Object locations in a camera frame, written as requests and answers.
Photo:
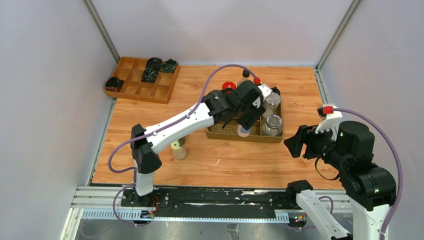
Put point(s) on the woven divided basket tray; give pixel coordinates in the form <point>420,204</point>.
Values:
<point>229,132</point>

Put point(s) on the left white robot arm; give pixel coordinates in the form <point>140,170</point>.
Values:
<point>212,109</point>

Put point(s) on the wooden compartment organizer box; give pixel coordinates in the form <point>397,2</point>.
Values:
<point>149,80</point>

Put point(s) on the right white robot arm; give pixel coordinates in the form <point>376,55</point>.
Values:
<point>371,189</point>

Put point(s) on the steel lid glass jar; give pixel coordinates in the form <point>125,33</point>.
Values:
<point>271,102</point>

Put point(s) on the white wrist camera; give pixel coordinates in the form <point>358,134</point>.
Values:
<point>330,118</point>
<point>265,90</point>

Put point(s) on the red cap sauce bottle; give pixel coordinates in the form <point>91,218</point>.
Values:
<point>229,85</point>

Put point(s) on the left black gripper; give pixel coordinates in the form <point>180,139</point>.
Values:
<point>256,110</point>

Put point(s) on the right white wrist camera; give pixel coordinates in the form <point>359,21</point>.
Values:
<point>330,118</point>

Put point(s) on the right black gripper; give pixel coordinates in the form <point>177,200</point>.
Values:
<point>306,133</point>

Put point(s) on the pale green cap shaker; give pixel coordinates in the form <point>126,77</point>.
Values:
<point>178,150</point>

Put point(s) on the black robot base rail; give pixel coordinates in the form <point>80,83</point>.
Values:
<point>215,204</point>

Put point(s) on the tall black cap oil bottle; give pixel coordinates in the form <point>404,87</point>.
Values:
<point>245,77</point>

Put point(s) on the silver lid salt jar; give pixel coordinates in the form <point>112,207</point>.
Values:
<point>243,132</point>

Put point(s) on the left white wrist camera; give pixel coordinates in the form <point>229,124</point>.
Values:
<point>265,90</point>

